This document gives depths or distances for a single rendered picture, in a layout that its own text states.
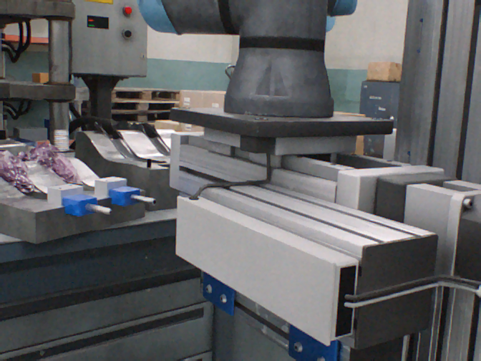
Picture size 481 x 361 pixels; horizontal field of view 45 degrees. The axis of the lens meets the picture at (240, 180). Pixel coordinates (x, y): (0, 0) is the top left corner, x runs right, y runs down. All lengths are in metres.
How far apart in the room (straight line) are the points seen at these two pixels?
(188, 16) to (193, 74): 8.42
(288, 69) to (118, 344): 0.75
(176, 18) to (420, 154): 0.37
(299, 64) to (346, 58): 9.08
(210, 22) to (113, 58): 1.35
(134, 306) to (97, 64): 1.06
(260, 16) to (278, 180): 0.21
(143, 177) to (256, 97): 0.55
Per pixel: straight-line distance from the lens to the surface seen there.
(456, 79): 0.76
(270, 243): 0.51
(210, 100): 5.66
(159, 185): 1.23
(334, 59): 10.00
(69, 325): 1.21
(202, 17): 0.80
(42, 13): 1.90
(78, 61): 2.07
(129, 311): 1.26
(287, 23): 0.75
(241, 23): 0.78
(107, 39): 2.12
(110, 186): 1.11
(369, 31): 9.54
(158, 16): 0.82
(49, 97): 1.89
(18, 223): 1.04
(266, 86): 0.74
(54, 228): 1.03
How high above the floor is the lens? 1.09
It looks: 10 degrees down
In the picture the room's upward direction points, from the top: 3 degrees clockwise
